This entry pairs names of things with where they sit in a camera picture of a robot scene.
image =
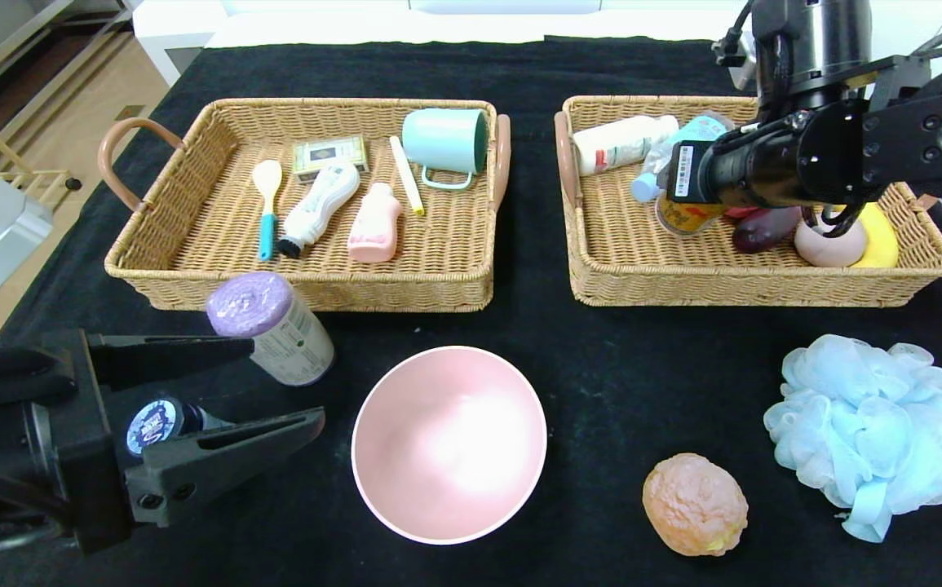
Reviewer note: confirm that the orange bread bun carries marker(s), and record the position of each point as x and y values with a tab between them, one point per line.
695	505

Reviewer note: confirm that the pale pink round fruit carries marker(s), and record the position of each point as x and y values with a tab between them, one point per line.
825	251

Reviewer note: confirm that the white stick yellow tip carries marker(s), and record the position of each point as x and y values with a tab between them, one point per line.
406	176

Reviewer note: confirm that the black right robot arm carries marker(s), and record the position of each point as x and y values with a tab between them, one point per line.
846	147

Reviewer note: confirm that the white bottle black cap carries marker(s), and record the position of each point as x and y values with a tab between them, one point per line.
322	204

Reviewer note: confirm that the white canister purple top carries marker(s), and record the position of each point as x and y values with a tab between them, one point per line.
291	342

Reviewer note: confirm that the clear water bottle blue label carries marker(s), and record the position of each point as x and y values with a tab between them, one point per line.
646	187

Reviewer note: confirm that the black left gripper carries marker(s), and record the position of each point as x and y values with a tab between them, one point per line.
94	440

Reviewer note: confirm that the yellow drink can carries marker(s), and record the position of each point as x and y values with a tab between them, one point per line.
687	218

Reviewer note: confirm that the wooden rack with wheels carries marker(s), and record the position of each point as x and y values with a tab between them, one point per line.
72	184

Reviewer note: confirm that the white milk bottle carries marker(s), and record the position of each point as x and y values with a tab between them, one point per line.
617	145

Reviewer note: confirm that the small pink bottle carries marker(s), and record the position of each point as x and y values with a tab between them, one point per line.
374	231

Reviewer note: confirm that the light blue bath loofah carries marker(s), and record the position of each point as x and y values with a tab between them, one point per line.
870	424

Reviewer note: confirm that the pink bowl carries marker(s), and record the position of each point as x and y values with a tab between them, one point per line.
450	444

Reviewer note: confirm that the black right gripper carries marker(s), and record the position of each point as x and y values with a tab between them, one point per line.
685	171

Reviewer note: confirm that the purple eggplant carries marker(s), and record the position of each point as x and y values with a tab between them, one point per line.
760	232

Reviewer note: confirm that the teal mug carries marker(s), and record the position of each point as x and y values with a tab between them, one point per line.
442	140

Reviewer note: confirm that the yellow banana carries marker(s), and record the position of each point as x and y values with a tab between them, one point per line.
882	240

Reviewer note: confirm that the white cabinet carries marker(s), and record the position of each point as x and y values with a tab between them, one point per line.
895	24

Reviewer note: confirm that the small green gold card box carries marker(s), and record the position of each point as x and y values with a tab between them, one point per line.
328	153

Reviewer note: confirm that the white furniture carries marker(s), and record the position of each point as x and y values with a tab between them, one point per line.
181	24

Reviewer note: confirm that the red peach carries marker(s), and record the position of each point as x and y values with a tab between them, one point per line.
740	212

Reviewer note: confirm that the black table cloth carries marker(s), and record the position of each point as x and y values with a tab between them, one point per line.
519	73

